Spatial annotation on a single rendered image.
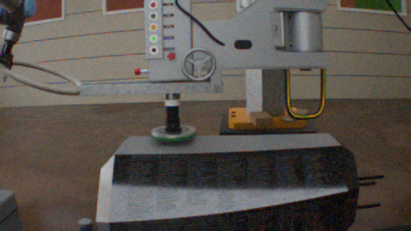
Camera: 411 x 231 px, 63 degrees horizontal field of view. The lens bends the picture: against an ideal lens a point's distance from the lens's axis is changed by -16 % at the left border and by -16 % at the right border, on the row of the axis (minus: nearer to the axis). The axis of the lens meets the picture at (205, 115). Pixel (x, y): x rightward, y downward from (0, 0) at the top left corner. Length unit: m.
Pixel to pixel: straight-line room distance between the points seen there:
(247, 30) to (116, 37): 6.48
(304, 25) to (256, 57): 0.29
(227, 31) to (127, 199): 0.85
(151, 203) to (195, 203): 0.18
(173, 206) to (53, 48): 7.31
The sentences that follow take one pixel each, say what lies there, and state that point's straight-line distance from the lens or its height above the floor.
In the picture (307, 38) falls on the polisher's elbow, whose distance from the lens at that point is 1.87.
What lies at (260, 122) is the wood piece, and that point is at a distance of 2.27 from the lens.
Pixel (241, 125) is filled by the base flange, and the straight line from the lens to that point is 2.38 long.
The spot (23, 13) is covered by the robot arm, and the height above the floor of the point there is 1.46.
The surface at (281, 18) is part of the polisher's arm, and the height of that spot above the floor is 1.39.
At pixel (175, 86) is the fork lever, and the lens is 1.80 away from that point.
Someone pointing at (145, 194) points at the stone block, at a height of 0.67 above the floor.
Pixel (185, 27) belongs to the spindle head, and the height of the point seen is 1.35.
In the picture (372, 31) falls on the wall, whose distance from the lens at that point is 8.46.
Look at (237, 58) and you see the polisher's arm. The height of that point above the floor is 1.20.
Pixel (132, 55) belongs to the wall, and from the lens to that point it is 8.06.
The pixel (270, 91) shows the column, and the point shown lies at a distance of 2.50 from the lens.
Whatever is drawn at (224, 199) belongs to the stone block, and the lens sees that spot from 1.63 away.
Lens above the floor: 1.30
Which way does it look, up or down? 12 degrees down
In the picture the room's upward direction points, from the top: 2 degrees counter-clockwise
